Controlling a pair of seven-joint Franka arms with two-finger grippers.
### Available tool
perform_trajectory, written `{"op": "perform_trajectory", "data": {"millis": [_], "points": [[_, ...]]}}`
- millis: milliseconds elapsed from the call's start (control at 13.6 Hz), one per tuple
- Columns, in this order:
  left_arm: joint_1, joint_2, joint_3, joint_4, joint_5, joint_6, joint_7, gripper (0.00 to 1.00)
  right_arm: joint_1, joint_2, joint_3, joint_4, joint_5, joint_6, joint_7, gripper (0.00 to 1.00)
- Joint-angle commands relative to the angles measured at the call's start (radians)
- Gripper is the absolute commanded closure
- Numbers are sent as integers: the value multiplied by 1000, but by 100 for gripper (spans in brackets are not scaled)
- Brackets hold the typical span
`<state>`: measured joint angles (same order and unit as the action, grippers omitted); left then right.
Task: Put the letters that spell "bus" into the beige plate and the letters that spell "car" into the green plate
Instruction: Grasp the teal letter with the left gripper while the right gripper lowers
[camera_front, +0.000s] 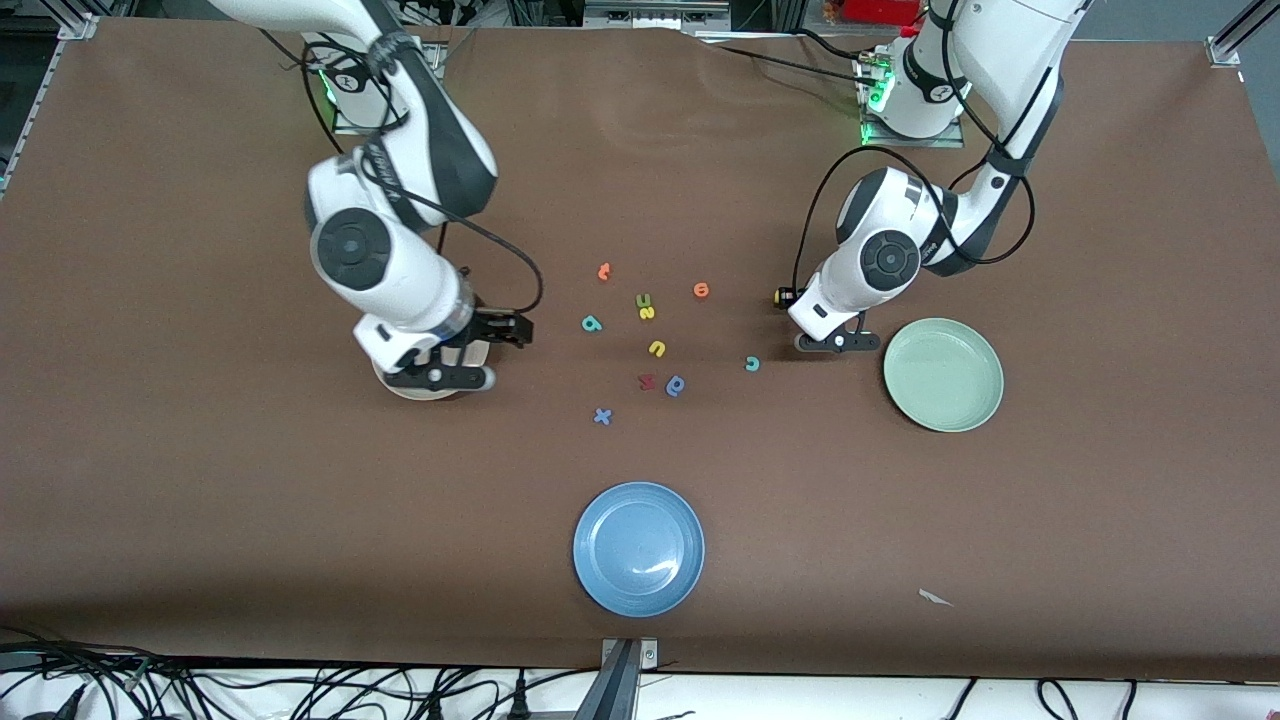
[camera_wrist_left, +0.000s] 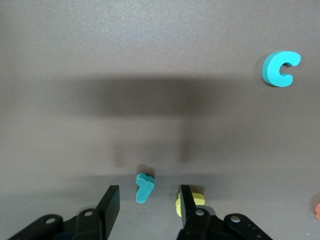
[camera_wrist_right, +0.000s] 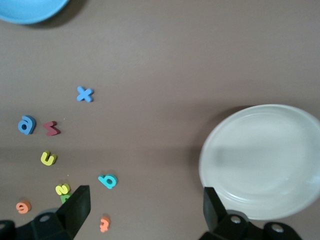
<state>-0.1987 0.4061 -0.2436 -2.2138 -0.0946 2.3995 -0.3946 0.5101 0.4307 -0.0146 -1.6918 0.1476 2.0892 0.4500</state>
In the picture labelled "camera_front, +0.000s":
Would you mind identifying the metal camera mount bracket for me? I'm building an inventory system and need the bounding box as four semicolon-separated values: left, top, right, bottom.
575;637;661;720

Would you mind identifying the blue plate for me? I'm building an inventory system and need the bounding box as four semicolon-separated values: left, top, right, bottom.
573;482;706;618

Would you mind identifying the grey metal frame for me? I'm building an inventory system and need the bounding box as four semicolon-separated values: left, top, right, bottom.
583;0;733;31

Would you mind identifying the large table cover sheet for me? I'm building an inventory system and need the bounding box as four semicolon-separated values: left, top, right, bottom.
0;18;1280;683

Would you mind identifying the red box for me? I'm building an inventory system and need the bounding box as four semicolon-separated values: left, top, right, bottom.
843;0;923;26

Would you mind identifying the long black base cable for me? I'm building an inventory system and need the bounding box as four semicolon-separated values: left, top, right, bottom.
700;35;881;86

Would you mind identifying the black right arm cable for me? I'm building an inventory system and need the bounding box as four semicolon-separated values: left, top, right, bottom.
260;30;546;316

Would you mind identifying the short black base cable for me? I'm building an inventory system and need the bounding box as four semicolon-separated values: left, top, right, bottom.
798;28;866;61

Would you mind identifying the pale green plate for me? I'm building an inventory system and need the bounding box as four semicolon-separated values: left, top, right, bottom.
883;318;1005;433

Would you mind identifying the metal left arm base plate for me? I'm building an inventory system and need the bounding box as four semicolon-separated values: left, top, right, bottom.
862;118;966;149

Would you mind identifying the black cable tangle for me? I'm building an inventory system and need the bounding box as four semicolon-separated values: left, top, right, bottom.
0;625;601;720

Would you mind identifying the aluminium corner profile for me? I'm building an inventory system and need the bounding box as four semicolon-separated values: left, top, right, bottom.
1205;0;1280;69
0;12;101;196

